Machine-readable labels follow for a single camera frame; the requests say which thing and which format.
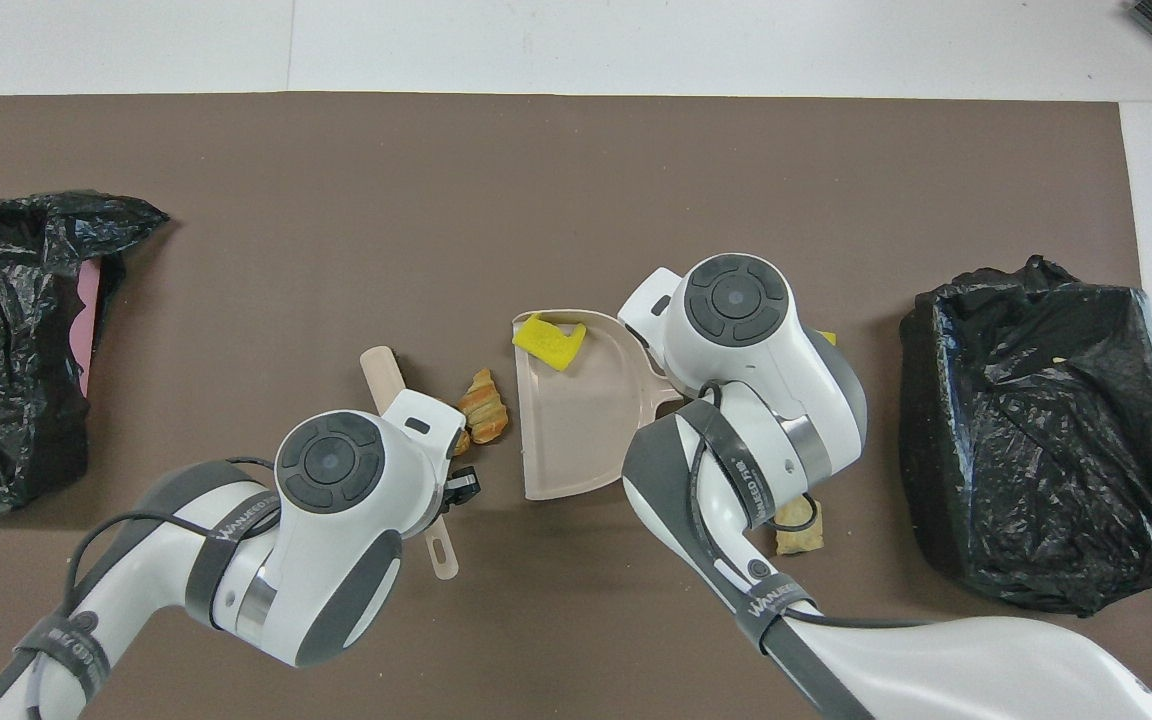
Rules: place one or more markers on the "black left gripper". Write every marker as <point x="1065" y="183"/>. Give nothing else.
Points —
<point x="462" y="487"/>

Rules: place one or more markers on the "brown bread roll toy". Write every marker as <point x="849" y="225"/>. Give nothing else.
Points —
<point x="460" y="443"/>

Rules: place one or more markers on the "striped croissant toy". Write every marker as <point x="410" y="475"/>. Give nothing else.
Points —
<point x="484" y="410"/>

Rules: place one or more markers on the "beige plastic dustpan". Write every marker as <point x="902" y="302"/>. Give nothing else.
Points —
<point x="576" y="430"/>

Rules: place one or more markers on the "beige hand brush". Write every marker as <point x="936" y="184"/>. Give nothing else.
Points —
<point x="381" y="375"/>

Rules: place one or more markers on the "notched yellow sponge piece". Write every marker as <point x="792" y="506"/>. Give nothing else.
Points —
<point x="548" y="342"/>

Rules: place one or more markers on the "pale dumpling toy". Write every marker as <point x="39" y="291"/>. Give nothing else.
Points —
<point x="802" y="540"/>

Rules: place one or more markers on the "wedge yellow sponge piece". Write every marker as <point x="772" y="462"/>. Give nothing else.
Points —
<point x="826" y="338"/>

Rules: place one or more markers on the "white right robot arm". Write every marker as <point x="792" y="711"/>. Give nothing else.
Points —
<point x="766" y="400"/>

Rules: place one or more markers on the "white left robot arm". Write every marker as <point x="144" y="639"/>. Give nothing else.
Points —
<point x="336" y="560"/>

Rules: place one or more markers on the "left black trash bag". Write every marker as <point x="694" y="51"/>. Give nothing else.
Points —
<point x="6" y="400"/>

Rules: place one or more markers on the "black bagged bin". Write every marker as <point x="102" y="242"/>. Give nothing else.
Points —
<point x="1036" y="450"/>

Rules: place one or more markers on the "brown table mat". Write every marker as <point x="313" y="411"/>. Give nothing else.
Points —
<point x="536" y="160"/>

